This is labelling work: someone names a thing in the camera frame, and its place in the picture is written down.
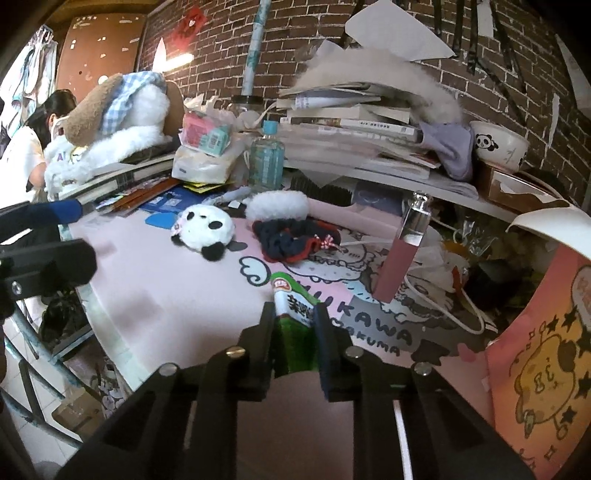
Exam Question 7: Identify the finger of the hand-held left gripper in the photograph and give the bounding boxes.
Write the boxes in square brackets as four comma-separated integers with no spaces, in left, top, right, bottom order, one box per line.
[0,198,84,232]
[0,239,99,298]

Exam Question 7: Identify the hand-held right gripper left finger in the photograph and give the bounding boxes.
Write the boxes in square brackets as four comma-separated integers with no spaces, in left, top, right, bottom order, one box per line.
[55,302,278,480]

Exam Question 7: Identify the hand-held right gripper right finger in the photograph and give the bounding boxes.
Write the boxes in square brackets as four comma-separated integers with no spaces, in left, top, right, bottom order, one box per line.
[314,305,536,480]

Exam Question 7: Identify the green snack packet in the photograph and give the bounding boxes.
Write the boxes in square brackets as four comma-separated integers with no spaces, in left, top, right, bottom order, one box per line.
[269,272,324,374]

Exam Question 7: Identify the dark blue scrunchie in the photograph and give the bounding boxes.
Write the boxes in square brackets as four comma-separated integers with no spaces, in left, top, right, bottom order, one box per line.
[253,219,342,264]

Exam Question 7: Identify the pink lip gloss tube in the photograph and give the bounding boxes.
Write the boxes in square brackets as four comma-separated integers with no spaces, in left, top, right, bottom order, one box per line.
[373,191,432,303]

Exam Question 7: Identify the panda plush toy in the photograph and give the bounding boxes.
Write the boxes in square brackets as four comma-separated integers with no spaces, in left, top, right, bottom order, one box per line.
[170,204,236,261]

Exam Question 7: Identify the white fluffy pom-pom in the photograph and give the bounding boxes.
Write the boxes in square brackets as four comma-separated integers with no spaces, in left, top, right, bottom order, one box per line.
[245,191,309,223]

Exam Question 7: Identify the pink printed bag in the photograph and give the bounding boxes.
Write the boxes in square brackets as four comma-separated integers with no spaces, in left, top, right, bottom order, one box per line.
[485,242,591,480]

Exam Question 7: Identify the pile of hardcover books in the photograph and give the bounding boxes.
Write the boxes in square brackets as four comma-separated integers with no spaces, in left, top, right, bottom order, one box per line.
[69,152,181,204]

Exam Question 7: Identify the orange folder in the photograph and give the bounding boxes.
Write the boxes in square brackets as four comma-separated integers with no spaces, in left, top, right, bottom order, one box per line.
[111,178,181,209]

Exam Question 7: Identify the pink printed desk mat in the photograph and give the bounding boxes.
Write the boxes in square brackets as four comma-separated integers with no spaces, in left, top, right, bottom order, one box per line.
[69,203,509,480]

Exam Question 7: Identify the white plush dog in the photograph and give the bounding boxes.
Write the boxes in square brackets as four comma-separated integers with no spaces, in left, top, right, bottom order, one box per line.
[44,71,171,195]

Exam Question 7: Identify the blue booklet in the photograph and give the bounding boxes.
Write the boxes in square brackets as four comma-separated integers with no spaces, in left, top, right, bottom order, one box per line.
[139,189,208,216]

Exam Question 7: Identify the yellow packet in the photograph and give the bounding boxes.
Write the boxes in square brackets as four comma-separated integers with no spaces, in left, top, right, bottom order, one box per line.
[182,182,227,195]

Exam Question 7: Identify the hanging clothes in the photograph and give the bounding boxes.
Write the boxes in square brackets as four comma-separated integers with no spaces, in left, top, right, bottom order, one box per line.
[0,25,58,134]

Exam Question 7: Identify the plastic bag of tissues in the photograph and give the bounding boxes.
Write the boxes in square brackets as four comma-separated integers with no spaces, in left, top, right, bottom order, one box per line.
[172,143,245,185]

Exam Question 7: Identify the small cardboard box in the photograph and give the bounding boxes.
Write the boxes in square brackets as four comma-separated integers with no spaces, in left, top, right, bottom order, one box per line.
[51,392,108,440]

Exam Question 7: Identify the white marker pen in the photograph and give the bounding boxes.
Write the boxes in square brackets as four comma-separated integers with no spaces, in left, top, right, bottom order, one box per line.
[203,188,252,206]

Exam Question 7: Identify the pink and teal tissue pack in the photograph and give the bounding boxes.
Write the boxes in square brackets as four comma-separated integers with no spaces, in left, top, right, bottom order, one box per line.
[179,111,232,155]

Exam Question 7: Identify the brown board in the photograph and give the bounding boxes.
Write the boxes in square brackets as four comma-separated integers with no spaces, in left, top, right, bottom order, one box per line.
[58,13,148,104]

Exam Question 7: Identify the lit lamp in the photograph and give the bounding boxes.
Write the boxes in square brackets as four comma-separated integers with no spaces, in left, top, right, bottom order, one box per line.
[154,37,195,73]

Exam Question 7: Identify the blue capped water bottle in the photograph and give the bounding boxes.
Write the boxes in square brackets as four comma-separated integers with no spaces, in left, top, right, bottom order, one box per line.
[249,120,284,192]

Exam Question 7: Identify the pile of crumpled wrappers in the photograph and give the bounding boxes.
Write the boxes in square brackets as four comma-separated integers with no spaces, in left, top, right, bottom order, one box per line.
[436,215,548,324]

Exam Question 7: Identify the white shelf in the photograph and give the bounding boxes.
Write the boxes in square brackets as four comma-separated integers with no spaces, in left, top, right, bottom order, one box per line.
[281,166,522,223]

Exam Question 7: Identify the stack of books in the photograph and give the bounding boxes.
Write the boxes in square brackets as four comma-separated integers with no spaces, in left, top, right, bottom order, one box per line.
[277,83,481,199]

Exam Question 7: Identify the purple cloth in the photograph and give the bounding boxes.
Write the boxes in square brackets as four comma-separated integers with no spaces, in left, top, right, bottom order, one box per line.
[418,121,476,181]

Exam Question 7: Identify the rolled paper tube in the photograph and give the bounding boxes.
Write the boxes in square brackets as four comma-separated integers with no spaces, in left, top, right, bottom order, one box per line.
[242,0,271,97]

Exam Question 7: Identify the brown open box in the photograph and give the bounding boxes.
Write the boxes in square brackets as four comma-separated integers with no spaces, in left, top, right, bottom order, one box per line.
[478,164,568,213]

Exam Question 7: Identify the curled white card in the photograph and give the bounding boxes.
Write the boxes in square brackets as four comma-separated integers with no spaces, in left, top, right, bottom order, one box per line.
[505,205,591,259]

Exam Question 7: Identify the panda print bowl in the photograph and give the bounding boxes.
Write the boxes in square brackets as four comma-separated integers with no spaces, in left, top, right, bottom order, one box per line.
[468,121,531,174]

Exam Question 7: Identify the white fluffy tail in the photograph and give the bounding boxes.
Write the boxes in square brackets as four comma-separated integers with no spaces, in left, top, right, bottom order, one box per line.
[291,46,465,123]

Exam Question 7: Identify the white paper strip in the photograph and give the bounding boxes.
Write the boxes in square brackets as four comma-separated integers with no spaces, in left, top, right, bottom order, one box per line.
[549,95,561,148]

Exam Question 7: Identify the white paper sheet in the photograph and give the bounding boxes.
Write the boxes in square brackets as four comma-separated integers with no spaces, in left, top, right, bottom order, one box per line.
[344,0,458,63]

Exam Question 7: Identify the metal table frame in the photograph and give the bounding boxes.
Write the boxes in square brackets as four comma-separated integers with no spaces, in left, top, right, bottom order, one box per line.
[0,295,134,448]

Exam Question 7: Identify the white cable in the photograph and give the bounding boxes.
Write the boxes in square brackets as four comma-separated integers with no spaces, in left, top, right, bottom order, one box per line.
[342,237,485,335]

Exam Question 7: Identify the red wall sticker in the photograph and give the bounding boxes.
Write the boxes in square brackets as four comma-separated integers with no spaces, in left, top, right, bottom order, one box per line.
[178,9,206,40]

